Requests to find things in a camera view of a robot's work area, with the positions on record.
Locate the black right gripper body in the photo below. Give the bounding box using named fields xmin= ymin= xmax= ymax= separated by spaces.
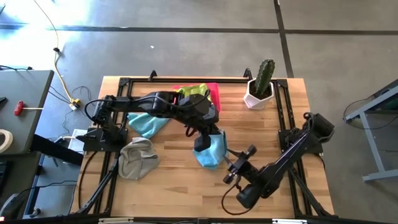
xmin=231 ymin=152 xmax=259 ymax=184

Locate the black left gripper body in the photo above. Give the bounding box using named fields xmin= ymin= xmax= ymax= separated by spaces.
xmin=186 ymin=123 xmax=220 ymax=153

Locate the blue microfiber towel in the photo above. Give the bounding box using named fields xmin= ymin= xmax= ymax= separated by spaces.
xmin=127 ymin=111 xmax=171 ymax=140
xmin=192 ymin=129 xmax=229 ymax=170

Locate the lime green microfiber towel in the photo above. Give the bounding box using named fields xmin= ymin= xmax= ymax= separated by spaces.
xmin=176 ymin=83 xmax=213 ymax=102

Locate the grey microfiber towel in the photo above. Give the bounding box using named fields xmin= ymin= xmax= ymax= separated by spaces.
xmin=118 ymin=136 xmax=160 ymax=180

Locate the white faceted plant pot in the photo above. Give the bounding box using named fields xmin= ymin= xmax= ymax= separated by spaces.
xmin=243 ymin=78 xmax=275 ymax=110

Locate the pink plastic tray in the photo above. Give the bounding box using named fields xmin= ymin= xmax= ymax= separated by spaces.
xmin=169 ymin=82 xmax=222 ymax=113

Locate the green cactus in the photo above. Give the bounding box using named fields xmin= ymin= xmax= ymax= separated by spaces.
xmin=254 ymin=58 xmax=276 ymax=97

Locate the white power box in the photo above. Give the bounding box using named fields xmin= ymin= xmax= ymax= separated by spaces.
xmin=63 ymin=129 xmax=88 ymax=156

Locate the black flat bar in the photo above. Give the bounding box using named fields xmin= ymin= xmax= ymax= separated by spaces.
xmin=30 ymin=134 xmax=85 ymax=166

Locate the beige tape roll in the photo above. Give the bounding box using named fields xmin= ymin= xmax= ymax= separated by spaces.
xmin=0 ymin=129 xmax=14 ymax=154

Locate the grey side table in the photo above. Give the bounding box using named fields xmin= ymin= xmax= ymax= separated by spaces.
xmin=0 ymin=70 xmax=55 ymax=156

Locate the black rounded device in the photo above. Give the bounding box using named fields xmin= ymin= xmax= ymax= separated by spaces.
xmin=0 ymin=192 xmax=25 ymax=222

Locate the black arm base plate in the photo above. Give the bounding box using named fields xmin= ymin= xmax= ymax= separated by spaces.
xmin=279 ymin=129 xmax=324 ymax=155
xmin=76 ymin=127 xmax=128 ymax=153

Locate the silver metal bracket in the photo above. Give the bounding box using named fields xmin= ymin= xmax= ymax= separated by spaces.
xmin=98 ymin=217 xmax=134 ymax=224
xmin=272 ymin=218 xmax=308 ymax=224

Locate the grey metal frame table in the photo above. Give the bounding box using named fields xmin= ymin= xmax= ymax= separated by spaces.
xmin=343 ymin=79 xmax=398 ymax=183

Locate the red-handled tool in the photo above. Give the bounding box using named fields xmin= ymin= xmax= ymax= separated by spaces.
xmin=13 ymin=100 xmax=44 ymax=116

